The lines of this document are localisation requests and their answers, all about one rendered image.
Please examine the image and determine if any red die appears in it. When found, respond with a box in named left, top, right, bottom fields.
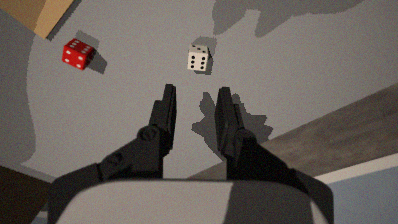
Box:
left=62, top=38, right=94, bottom=70

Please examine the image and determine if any white die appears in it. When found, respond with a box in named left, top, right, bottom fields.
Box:
left=188, top=44, right=209, bottom=71

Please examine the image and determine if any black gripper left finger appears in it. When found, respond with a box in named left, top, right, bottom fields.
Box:
left=47, top=84, right=177, bottom=224

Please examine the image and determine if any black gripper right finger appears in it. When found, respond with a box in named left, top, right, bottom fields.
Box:
left=215, top=87, right=334, bottom=224

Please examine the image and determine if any tan mat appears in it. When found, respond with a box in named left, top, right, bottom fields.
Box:
left=0, top=0, right=75, bottom=39

